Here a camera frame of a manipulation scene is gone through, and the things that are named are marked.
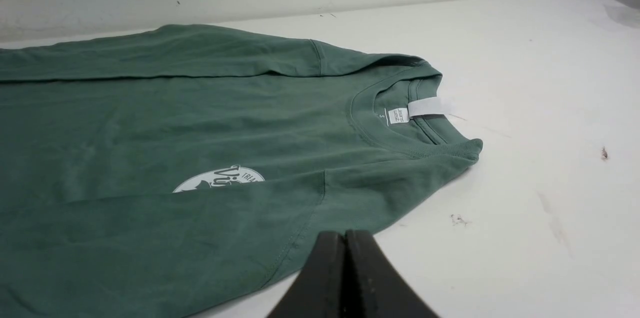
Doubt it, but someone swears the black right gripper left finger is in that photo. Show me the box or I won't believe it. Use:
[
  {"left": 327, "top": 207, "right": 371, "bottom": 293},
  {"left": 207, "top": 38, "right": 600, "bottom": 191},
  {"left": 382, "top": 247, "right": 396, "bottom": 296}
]
[{"left": 269, "top": 231, "right": 346, "bottom": 318}]

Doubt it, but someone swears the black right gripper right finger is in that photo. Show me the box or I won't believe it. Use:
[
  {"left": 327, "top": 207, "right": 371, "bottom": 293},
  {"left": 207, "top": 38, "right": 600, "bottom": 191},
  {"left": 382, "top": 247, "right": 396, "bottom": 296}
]
[{"left": 345, "top": 230, "right": 438, "bottom": 318}]

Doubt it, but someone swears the green long-sleeve shirt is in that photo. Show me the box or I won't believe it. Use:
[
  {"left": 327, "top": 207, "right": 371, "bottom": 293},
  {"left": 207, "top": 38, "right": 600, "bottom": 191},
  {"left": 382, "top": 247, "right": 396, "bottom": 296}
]
[{"left": 0, "top": 25, "right": 483, "bottom": 318}]

